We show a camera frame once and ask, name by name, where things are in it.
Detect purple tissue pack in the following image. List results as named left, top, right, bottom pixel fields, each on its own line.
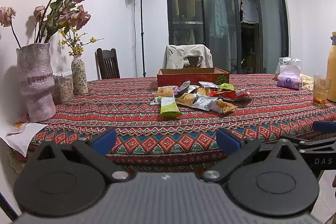
left=277, top=65, right=301, bottom=90

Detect large pink ceramic vase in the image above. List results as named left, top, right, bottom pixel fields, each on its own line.
left=17, top=43, right=56, bottom=123

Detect glass cup with tea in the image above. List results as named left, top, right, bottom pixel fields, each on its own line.
left=313, top=75, right=331, bottom=105

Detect green snack packet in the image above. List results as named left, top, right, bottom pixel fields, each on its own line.
left=160, top=97, right=182, bottom=119

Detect pumpkin seed oat crisp packet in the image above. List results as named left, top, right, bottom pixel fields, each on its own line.
left=154, top=86, right=177, bottom=97

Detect red orange snack bag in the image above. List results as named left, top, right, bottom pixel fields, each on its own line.
left=210, top=89, right=251, bottom=102

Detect yellow flower branches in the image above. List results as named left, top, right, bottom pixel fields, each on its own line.
left=60, top=27, right=103, bottom=56

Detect clear jar of snacks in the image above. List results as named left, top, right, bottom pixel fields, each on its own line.
left=52, top=71, right=74, bottom=105

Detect white paper sheet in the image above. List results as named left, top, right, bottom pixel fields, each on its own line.
left=1, top=123, right=47, bottom=157

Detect white silver snack packet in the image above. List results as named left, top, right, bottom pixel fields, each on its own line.
left=192, top=97, right=218, bottom=111

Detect chair with beige jacket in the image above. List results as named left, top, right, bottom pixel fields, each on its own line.
left=162, top=44, right=214, bottom=69

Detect small floral ceramic vase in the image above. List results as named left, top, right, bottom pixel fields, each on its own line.
left=71, top=55, right=88, bottom=96

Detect pink snack packet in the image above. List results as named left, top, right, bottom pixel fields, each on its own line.
left=174, top=81, right=190, bottom=96

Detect dried pink roses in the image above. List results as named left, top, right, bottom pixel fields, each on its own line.
left=0, top=0, right=93, bottom=49

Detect red cardboard box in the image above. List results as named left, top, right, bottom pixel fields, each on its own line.
left=157, top=68, right=230, bottom=86

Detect clear plastic bag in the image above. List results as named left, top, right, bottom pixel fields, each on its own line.
left=273, top=57, right=301, bottom=81

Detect dark glass sliding door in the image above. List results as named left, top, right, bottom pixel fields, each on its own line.
left=167, top=0, right=289, bottom=74

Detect dark wooden chair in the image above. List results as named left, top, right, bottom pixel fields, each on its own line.
left=96, top=48, right=120, bottom=80

